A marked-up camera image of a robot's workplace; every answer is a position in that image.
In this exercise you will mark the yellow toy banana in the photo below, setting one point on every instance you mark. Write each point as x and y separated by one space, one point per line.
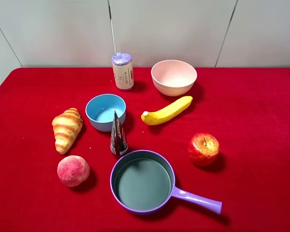
167 113

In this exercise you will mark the purple toy frying pan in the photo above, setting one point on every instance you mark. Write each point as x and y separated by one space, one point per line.
143 181

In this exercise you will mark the pink bowl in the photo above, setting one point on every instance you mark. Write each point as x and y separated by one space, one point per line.
173 77

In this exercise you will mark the purple garbage bag roll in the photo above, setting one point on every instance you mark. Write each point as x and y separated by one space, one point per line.
123 70

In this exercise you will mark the toy croissant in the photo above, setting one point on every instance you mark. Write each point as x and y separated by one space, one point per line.
66 128

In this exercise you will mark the pink toy peach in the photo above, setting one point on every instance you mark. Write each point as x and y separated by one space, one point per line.
73 170

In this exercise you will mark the blue bowl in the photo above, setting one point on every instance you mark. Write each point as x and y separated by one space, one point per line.
101 109

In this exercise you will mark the red toy apple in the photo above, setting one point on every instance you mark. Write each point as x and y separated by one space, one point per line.
203 149

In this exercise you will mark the dark cone snack packet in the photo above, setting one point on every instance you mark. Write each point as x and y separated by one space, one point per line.
119 144

